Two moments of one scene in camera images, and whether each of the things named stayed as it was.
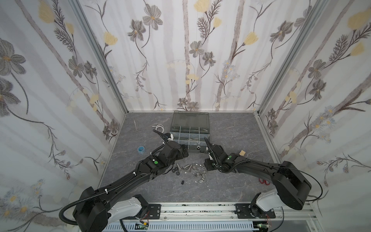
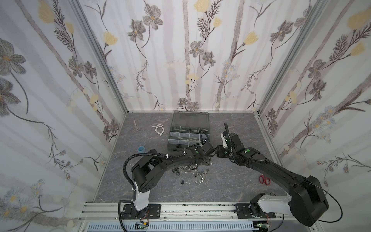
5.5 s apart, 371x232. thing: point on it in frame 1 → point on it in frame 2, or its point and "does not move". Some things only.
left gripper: [167, 139] → [208, 152]
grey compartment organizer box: [190, 128] does not move
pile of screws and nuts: [198, 170] does not move
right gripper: [213, 151] → [221, 150]
